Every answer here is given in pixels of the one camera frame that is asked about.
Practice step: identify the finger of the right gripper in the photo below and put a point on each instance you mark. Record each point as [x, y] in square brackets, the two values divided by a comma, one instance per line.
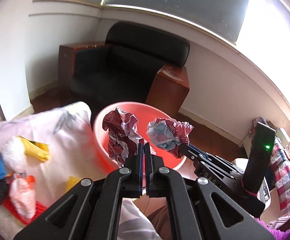
[197, 151]

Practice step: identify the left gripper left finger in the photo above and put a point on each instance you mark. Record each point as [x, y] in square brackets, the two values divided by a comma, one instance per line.
[90, 209]

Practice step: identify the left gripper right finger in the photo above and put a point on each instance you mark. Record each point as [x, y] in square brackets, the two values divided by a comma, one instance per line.
[198, 209]

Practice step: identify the red white wrapper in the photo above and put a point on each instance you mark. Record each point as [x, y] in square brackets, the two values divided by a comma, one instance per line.
[169, 134]

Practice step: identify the red foam net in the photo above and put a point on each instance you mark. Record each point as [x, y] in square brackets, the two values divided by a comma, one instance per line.
[10, 207]

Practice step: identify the white plastic bag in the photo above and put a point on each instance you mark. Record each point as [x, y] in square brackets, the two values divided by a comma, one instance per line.
[13, 155]

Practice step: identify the pink plastic trash bin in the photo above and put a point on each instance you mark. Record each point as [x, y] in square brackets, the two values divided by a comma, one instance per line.
[144, 113]

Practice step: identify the checkered red cloth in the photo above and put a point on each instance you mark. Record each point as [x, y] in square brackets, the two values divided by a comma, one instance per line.
[280, 166]

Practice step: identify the yellow plastic bag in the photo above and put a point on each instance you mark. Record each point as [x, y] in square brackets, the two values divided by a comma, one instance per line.
[36, 149]

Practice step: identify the black leather armchair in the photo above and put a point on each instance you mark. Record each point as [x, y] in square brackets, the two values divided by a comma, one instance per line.
[135, 63]

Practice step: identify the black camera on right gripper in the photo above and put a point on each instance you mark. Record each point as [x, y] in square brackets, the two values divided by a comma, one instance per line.
[259, 158]

